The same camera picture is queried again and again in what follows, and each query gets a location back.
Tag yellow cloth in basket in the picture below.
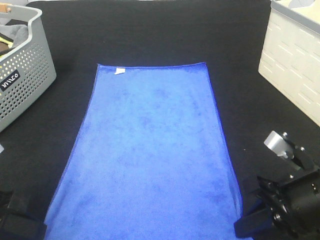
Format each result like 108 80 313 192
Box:
0 36 13 49

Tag grey perforated laundry basket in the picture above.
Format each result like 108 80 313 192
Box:
0 5 57 130

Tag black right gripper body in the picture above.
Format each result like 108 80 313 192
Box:
258 172 320 238

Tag wooden basket handle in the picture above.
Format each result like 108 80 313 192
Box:
0 3 12 14

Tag white plastic storage crate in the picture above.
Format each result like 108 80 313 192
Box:
258 0 320 125

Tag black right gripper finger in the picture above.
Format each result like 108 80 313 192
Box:
234 208 273 239

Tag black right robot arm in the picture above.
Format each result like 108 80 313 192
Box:
234 169 320 239

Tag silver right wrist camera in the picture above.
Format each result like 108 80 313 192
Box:
263 130 315 172

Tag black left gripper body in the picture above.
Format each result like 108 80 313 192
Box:
0 191 30 240

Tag blue microfiber towel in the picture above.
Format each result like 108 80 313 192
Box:
45 62 243 240

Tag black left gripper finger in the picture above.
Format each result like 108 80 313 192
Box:
4 213 47 240

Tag black table mat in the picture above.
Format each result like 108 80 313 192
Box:
0 0 320 226

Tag grey towel in basket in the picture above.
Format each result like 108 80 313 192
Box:
0 24 29 48

